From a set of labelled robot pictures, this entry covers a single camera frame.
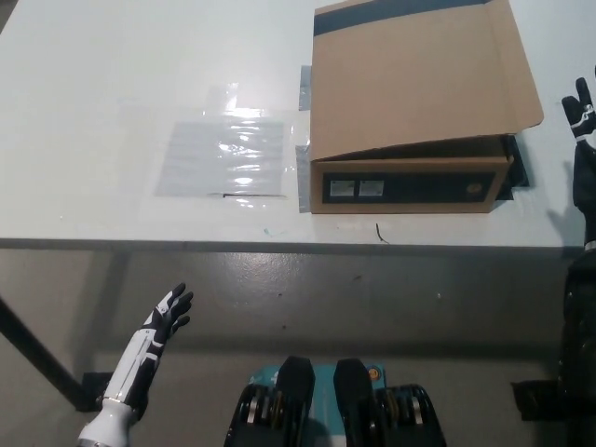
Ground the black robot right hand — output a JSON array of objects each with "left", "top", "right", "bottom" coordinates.
[{"left": 561, "top": 64, "right": 596, "bottom": 251}]

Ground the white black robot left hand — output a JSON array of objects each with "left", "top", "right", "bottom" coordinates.
[{"left": 100, "top": 281, "right": 195, "bottom": 413}]

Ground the brown cardboard storage box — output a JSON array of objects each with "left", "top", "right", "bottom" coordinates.
[{"left": 307, "top": 0, "right": 546, "bottom": 215}]

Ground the black teal robot body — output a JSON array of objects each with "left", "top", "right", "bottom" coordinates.
[{"left": 225, "top": 356, "right": 451, "bottom": 447}]

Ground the black diagonal table brace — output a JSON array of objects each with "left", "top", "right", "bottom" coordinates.
[{"left": 0, "top": 292, "right": 86, "bottom": 412}]

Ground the clear plastic bag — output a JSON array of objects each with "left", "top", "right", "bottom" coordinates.
[{"left": 152, "top": 83, "right": 297, "bottom": 204}]

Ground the long grey tape strip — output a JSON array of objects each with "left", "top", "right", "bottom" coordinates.
[{"left": 295, "top": 143, "right": 313, "bottom": 214}]

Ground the short grey tape strip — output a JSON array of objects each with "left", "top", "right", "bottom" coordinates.
[{"left": 297, "top": 64, "right": 313, "bottom": 112}]

